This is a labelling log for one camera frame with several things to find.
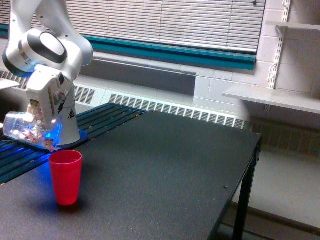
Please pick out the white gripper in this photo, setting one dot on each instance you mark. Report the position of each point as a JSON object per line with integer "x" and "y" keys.
{"x": 46, "y": 90}

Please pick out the clear plastic cup with candies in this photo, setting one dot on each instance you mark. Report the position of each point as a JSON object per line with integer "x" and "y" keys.
{"x": 26, "y": 128}

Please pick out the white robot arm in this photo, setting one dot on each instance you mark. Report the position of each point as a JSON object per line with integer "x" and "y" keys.
{"x": 44, "y": 47}

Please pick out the white shelf at left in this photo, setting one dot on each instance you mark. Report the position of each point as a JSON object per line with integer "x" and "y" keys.
{"x": 7, "y": 84}

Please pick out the white radiator vent cover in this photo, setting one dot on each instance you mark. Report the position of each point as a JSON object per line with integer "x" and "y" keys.
{"x": 89, "y": 97}

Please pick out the red plastic cup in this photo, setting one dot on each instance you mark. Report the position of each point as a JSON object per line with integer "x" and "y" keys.
{"x": 66, "y": 167}

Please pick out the white window blinds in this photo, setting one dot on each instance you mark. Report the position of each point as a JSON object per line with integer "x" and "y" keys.
{"x": 218, "y": 25}

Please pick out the black table leg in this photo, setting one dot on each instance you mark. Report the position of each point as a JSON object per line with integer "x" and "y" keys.
{"x": 245, "y": 193}

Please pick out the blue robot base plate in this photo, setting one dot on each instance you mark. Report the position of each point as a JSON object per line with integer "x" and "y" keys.
{"x": 83, "y": 139}

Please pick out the white wall shelf upper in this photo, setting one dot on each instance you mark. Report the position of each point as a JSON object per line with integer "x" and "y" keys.
{"x": 298, "y": 26}

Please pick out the white wall shelf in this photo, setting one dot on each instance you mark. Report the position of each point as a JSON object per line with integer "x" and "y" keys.
{"x": 273, "y": 97}
{"x": 298, "y": 26}

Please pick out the white shelf bracket rail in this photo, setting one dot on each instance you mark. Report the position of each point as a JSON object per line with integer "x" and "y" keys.
{"x": 273, "y": 70}

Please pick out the white wall shelf lower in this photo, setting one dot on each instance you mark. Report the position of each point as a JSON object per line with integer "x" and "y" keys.
{"x": 273, "y": 97}

